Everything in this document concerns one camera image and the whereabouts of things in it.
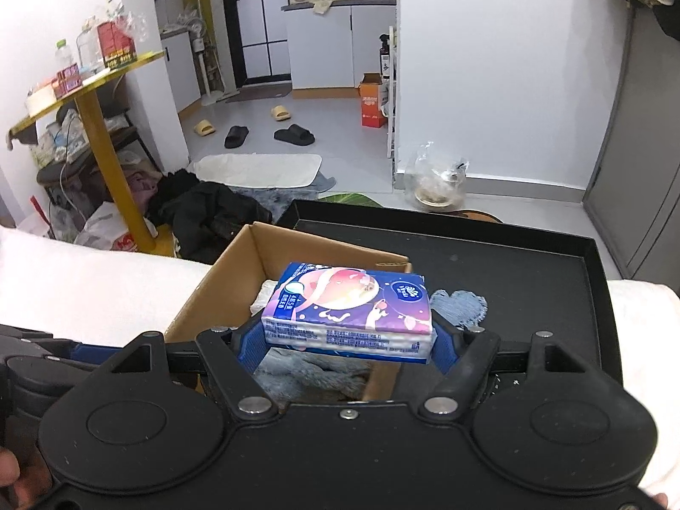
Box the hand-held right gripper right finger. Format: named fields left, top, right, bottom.
left=419, top=321, right=590, bottom=426

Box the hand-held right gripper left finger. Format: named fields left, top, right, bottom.
left=106, top=319, right=282, bottom=425

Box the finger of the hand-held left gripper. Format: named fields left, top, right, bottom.
left=69, top=341, right=120, bottom=360

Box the blue grey cloth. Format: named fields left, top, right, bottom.
left=429, top=289, right=488, bottom=330

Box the brown cardboard box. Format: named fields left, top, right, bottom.
left=164, top=221, right=412, bottom=402

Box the grey pink plush cloth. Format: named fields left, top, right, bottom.
left=258, top=349, right=373, bottom=400

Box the purple tissue packet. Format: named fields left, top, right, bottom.
left=260, top=261, right=437, bottom=366

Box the black tray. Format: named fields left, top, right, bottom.
left=276, top=199, right=623, bottom=390

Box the person's left hand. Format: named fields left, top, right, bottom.
left=0, top=445, right=23, bottom=499

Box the white plastic bag red print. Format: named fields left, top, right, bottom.
left=74, top=201, right=161, bottom=254

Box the black clothes pile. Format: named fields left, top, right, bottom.
left=146, top=168, right=275, bottom=265

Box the blue grey floor mat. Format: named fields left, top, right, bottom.
left=254, top=173, right=339, bottom=209

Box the clear plastic bag with bowl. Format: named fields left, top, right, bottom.
left=405, top=142, right=470, bottom=211

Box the white floor mat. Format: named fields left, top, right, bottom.
left=188, top=153, right=324, bottom=190

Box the green leaf rug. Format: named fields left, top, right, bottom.
left=317, top=191, right=385, bottom=208

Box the round yellow table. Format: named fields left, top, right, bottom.
left=6, top=50, right=167, bottom=254

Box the orange cardboard box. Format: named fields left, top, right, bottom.
left=360, top=73, right=388, bottom=129

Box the white box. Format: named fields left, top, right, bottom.
left=25, top=82, right=60, bottom=117

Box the white shelf rack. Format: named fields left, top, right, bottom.
left=386, top=24, right=400, bottom=161

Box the small pink box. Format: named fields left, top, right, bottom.
left=56, top=64, right=84, bottom=98

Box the small white cabinet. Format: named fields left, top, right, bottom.
left=159, top=29, right=204, bottom=116

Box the grey door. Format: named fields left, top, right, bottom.
left=581, top=11, right=680, bottom=294

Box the white standing fan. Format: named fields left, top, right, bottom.
left=187, top=7, right=235, bottom=108

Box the green capped bottle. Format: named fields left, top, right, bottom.
left=54, top=39, right=76, bottom=73

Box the dark spray bottle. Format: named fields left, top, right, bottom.
left=377, top=34, right=393, bottom=78

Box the clear plastic jar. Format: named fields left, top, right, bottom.
left=76, top=29, right=105, bottom=73

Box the white kitchen cabinet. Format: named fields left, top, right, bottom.
left=281, top=0, right=397, bottom=91

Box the red box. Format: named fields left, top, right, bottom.
left=97, top=20, right=138, bottom=69

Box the black framed glass door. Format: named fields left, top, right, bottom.
left=219, top=0, right=294, bottom=87

